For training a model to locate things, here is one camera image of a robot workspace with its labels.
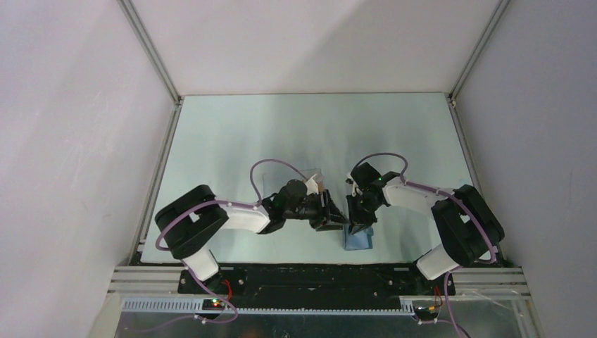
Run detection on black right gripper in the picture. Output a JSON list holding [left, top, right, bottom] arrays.
[[346, 193, 382, 234]]

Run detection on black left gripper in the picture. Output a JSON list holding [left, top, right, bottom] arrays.
[[284, 189, 350, 232]]

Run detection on blue leather card holder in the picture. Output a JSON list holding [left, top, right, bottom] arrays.
[[342, 225, 374, 251]]

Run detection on clear acrylic card box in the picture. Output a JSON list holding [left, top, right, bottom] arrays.
[[260, 168, 322, 197]]

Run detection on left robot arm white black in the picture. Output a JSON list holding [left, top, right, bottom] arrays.
[[154, 180, 350, 294]]

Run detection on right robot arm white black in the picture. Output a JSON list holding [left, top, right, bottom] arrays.
[[346, 163, 505, 294]]

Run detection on right controller board with leds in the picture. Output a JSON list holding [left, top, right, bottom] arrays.
[[413, 306, 441, 325]]

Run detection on controller board with leds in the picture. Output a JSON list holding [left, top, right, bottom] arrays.
[[201, 299, 227, 311], [413, 306, 441, 325]]

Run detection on left controller board with leds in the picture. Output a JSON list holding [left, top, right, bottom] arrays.
[[201, 299, 227, 311]]

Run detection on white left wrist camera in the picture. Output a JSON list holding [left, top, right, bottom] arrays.
[[304, 173, 324, 195]]

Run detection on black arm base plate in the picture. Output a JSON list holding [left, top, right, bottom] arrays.
[[200, 263, 444, 296]]

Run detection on grey slotted cable duct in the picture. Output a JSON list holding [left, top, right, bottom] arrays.
[[122, 297, 415, 316]]

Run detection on right aluminium frame post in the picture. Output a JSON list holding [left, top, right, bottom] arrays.
[[448, 0, 512, 102]]

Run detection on aluminium frame post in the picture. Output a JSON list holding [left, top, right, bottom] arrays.
[[117, 0, 182, 105], [448, 0, 512, 102]]

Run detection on left aluminium frame post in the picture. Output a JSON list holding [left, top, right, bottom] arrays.
[[117, 0, 182, 105]]

